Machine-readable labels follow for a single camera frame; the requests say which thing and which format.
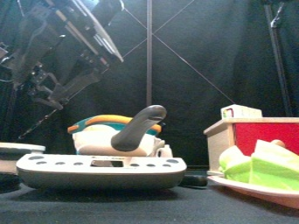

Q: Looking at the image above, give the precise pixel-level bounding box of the white grey round pot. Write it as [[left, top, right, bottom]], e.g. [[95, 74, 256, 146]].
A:
[[0, 142, 47, 177]]

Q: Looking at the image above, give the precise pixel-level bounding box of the grey toy stove top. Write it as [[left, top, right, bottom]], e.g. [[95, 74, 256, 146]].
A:
[[14, 153, 188, 191]]

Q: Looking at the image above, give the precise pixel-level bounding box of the wooden box red panel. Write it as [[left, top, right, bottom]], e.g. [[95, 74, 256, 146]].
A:
[[203, 116, 299, 177]]

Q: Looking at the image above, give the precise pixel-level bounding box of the small white printed box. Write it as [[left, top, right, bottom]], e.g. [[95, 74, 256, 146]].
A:
[[219, 103, 264, 120]]

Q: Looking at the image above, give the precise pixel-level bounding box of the small black object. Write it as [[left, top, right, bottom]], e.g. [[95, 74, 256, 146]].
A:
[[179, 173, 211, 188]]

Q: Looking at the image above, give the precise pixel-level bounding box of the tan round wooden knob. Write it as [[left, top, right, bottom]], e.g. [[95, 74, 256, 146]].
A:
[[271, 138, 287, 149]]

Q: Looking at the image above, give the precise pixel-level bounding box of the green cloth on plate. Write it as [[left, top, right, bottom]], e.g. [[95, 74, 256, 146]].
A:
[[247, 138, 299, 193]]

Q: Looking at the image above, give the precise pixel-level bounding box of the pink plate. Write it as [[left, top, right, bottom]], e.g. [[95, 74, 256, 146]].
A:
[[207, 174, 299, 210]]

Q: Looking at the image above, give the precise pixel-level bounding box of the wrist camera mount plate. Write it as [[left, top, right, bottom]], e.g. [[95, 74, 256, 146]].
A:
[[71, 0, 125, 64]]

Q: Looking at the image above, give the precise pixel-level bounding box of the grey vertical frame pole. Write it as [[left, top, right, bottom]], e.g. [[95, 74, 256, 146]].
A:
[[144, 0, 155, 108]]

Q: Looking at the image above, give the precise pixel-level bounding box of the thin diagonal brace wire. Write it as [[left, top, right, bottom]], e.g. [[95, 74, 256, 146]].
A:
[[123, 8, 236, 105], [16, 0, 196, 140]]

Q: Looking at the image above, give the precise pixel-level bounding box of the black slanted frame pole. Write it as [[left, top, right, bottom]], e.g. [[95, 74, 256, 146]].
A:
[[263, 0, 295, 118]]

